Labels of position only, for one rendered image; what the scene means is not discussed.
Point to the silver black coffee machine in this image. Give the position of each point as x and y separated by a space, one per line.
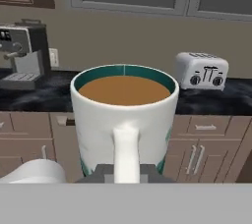
28 54

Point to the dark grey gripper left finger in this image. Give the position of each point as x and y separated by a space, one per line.
103 174

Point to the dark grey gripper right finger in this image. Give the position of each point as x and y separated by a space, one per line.
148 174

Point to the white round object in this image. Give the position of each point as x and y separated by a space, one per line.
32 172

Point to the brown drawer front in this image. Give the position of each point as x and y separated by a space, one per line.
62 131
26 123
208 126

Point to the white mug with coffee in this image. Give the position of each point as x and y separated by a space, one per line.
126 126

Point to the white wall socket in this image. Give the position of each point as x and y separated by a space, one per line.
53 57

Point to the white toaster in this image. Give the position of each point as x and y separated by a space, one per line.
201 70

